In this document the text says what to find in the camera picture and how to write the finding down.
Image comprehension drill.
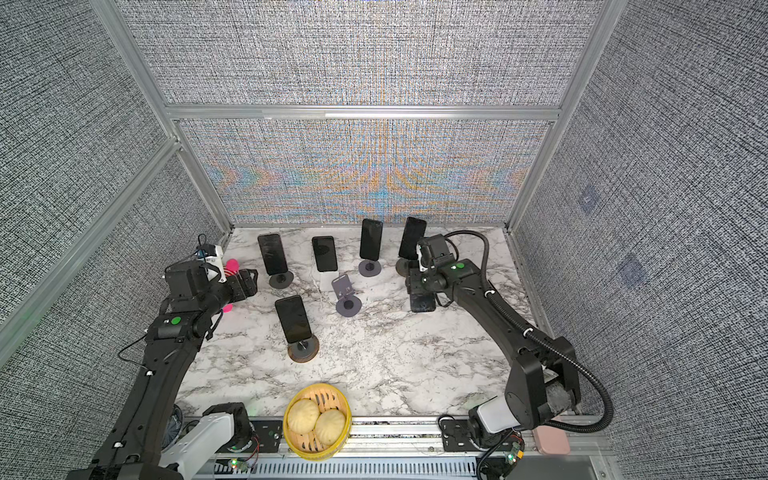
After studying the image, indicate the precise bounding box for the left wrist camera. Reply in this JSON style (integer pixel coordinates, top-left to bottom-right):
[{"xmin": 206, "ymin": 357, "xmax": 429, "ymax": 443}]
[{"xmin": 195, "ymin": 243, "xmax": 226, "ymax": 283}]

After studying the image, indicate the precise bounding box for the back wooden base phone stand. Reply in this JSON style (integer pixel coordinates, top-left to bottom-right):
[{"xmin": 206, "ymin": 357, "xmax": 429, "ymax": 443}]
[{"xmin": 395, "ymin": 258, "xmax": 419, "ymax": 278}]

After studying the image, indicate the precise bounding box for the yellow bamboo steamer basket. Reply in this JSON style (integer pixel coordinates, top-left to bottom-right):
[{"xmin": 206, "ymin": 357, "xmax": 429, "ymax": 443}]
[{"xmin": 283, "ymin": 383, "xmax": 352, "ymax": 462}]

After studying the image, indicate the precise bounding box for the wooden base phone stand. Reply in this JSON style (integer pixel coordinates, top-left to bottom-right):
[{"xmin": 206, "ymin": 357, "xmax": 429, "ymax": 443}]
[
  {"xmin": 287, "ymin": 335, "xmax": 319, "ymax": 363},
  {"xmin": 395, "ymin": 258, "xmax": 419, "ymax": 278}
]

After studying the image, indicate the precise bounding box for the front wooden base phone stand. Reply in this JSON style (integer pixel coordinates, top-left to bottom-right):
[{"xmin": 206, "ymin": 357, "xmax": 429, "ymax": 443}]
[{"xmin": 287, "ymin": 335, "xmax": 319, "ymax": 363}]

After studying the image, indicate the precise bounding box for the pink white plush toy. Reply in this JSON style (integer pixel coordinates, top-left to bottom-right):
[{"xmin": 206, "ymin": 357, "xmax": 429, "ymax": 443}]
[{"xmin": 222, "ymin": 259, "xmax": 240, "ymax": 314}]

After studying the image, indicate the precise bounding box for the right steamed bun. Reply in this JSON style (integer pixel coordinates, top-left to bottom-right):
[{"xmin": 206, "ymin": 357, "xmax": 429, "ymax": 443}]
[{"xmin": 314, "ymin": 409, "xmax": 346, "ymax": 447}]

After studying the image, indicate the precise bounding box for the purple round phone stand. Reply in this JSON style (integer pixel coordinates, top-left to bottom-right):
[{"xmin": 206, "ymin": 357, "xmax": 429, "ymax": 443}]
[{"xmin": 331, "ymin": 274, "xmax": 362, "ymax": 318}]

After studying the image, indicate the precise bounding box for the black phone purple stand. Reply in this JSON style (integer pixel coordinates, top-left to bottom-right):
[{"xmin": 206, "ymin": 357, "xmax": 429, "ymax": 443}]
[{"xmin": 409, "ymin": 292, "xmax": 437, "ymax": 313}]

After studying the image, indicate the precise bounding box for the pink pad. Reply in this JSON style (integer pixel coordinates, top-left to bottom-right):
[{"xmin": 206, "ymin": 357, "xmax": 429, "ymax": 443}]
[{"xmin": 532, "ymin": 426, "xmax": 571, "ymax": 456}]

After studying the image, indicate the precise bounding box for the left steamed bun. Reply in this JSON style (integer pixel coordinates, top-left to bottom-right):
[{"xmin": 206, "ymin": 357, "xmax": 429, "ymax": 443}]
[{"xmin": 286, "ymin": 399, "xmax": 320, "ymax": 435}]

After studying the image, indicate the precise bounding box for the dark far left phone stand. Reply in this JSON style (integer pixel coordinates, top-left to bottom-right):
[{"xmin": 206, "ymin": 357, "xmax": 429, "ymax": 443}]
[{"xmin": 268, "ymin": 271, "xmax": 294, "ymax": 290}]

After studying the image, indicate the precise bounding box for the black phone on wooden stand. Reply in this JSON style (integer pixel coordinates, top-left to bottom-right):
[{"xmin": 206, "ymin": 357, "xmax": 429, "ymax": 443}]
[{"xmin": 398, "ymin": 217, "xmax": 427, "ymax": 260}]

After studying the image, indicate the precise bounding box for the white phone stand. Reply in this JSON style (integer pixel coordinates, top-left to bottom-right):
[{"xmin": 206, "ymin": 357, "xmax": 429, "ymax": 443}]
[{"xmin": 318, "ymin": 271, "xmax": 339, "ymax": 293}]

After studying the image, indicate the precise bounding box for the grey round phone stand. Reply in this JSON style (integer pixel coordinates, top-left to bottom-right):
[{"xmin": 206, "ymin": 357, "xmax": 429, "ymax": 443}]
[{"xmin": 358, "ymin": 259, "xmax": 382, "ymax": 278}]

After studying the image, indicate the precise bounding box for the black corrugated cable conduit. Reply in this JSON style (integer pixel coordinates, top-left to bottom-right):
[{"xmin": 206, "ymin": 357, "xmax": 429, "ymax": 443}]
[{"xmin": 443, "ymin": 230, "xmax": 615, "ymax": 434}]

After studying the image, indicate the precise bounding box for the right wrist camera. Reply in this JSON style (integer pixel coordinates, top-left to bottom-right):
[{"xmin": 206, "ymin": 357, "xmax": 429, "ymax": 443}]
[{"xmin": 417, "ymin": 234, "xmax": 457, "ymax": 272}]

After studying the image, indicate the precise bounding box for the aluminium front rail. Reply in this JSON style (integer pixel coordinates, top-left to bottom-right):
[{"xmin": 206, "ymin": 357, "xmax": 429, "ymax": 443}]
[{"xmin": 196, "ymin": 416, "xmax": 623, "ymax": 479}]

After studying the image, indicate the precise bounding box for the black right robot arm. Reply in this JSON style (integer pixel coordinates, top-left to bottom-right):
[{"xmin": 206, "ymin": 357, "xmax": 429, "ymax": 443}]
[{"xmin": 405, "ymin": 260, "xmax": 589, "ymax": 448}]

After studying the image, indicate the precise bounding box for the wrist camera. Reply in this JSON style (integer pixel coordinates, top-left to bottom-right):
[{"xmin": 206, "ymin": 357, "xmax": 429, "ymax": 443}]
[
  {"xmin": 195, "ymin": 243, "xmax": 226, "ymax": 283},
  {"xmin": 417, "ymin": 234, "xmax": 457, "ymax": 272}
]

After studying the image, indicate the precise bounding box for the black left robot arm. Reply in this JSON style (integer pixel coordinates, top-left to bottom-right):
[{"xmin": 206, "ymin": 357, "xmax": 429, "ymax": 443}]
[{"xmin": 67, "ymin": 260, "xmax": 258, "ymax": 479}]

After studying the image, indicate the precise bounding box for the steamed bun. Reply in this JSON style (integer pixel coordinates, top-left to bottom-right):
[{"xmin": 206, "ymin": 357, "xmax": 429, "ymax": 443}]
[
  {"xmin": 314, "ymin": 409, "xmax": 346, "ymax": 447},
  {"xmin": 286, "ymin": 399, "xmax": 320, "ymax": 435}
]

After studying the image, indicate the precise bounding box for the black phone on grey stand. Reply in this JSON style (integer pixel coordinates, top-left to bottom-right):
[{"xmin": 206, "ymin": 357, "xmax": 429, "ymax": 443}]
[{"xmin": 359, "ymin": 219, "xmax": 383, "ymax": 261}]

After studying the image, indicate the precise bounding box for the black phone front wooden stand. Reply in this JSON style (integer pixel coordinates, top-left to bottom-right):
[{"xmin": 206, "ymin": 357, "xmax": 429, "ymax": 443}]
[{"xmin": 274, "ymin": 295, "xmax": 313, "ymax": 344}]

